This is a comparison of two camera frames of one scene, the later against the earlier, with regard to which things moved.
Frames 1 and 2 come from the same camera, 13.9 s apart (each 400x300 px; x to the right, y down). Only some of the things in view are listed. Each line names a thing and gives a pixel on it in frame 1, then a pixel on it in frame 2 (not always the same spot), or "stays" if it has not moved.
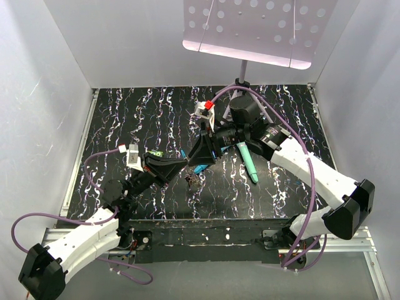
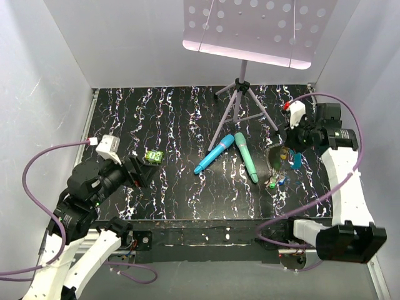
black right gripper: [202, 154] -> [291, 142]
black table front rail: [205, 239] stays
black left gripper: [166, 168] -> [143, 170]
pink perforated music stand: [280, 32] stays
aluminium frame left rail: [50, 233] stays
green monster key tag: [156, 153] stays
